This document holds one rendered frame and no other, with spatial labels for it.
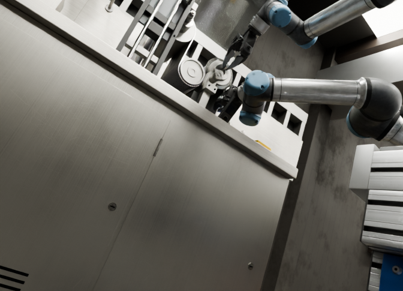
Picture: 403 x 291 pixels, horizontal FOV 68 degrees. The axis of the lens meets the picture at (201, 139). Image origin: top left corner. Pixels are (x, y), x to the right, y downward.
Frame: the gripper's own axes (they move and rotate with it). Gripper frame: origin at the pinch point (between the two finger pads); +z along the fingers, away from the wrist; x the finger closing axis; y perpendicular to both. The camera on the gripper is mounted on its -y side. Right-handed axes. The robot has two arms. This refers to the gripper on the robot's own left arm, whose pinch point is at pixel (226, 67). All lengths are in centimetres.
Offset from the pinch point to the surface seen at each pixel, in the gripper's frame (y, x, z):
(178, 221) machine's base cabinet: -70, 5, 28
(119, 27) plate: 29, 47, 23
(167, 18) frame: -8.3, 33.1, -3.3
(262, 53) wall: 270, -120, 16
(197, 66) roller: -2.0, 11.2, 7.1
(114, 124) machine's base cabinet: -57, 34, 17
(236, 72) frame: 48, -23, 10
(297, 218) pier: 128, -252, 133
